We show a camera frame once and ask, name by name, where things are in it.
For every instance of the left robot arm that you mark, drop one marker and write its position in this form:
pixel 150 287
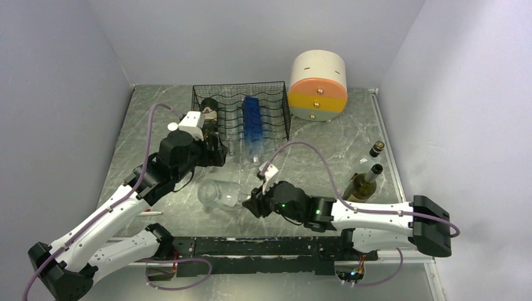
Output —
pixel 72 264

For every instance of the green wine bottle label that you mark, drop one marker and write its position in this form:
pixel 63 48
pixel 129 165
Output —
pixel 362 186

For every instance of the clear glass bottle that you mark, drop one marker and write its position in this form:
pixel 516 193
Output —
pixel 232 138

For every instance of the round clear bottle silver cap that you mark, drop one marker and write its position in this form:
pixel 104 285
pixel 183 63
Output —
pixel 221 194

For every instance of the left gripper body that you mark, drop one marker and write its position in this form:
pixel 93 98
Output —
pixel 213 155

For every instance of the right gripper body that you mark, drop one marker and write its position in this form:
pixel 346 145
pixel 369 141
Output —
pixel 267 202

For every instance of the white pen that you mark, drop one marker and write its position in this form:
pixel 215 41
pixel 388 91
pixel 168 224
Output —
pixel 151 213

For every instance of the dark green wine bottle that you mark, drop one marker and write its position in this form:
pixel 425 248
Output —
pixel 209 108

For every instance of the round cream drawer cabinet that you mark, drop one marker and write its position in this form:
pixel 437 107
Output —
pixel 318 89

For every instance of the clear bottle white cap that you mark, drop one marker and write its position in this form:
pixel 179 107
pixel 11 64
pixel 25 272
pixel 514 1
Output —
pixel 172 126

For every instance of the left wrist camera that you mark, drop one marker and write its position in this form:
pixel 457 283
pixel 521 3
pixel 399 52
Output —
pixel 192 123

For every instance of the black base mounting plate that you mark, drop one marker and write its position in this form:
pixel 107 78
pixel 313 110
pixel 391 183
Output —
pixel 285 254

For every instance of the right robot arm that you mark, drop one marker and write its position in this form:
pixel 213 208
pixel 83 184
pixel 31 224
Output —
pixel 420 224

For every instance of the blue square bottle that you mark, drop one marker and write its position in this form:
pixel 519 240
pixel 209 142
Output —
pixel 252 129

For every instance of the black wire wine rack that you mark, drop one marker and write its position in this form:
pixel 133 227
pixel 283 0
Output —
pixel 274 108

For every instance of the clear bottle gold top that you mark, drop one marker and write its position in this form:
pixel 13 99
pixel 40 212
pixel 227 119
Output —
pixel 367 159

